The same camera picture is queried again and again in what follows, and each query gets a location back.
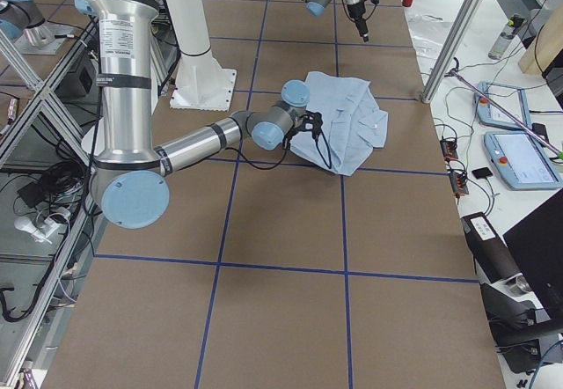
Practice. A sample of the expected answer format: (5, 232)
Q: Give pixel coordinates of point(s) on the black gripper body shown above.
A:
(309, 121)
(356, 11)

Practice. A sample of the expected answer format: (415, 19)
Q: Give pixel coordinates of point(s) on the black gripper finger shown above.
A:
(362, 28)

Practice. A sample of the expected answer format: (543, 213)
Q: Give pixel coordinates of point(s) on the light blue button-up shirt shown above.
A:
(353, 123)

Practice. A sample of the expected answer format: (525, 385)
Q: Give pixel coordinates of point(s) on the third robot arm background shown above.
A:
(24, 18)

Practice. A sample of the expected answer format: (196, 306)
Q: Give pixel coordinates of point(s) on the orange circuit board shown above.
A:
(449, 149)

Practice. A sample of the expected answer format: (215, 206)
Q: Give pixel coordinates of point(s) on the clear water bottle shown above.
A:
(507, 34)

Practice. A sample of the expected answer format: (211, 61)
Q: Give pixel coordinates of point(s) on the far blue teach pendant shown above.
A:
(511, 98)

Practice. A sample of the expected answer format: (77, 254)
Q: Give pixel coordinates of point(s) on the blue teach pendant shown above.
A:
(511, 98)
(520, 161)

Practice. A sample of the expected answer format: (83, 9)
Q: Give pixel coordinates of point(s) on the wooden board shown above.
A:
(546, 46)

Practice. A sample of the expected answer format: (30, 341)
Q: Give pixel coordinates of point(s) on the near blue teach pendant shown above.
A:
(520, 161)

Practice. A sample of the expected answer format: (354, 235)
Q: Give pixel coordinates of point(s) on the pink violet rod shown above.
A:
(514, 119)

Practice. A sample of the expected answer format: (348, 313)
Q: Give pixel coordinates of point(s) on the black monitor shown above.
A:
(535, 243)

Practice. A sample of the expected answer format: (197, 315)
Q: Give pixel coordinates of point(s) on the white power strip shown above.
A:
(42, 231)

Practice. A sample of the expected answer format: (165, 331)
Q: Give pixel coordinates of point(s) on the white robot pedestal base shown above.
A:
(201, 82)

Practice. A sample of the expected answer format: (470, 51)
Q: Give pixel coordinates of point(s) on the grey aluminium frame post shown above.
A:
(442, 65)

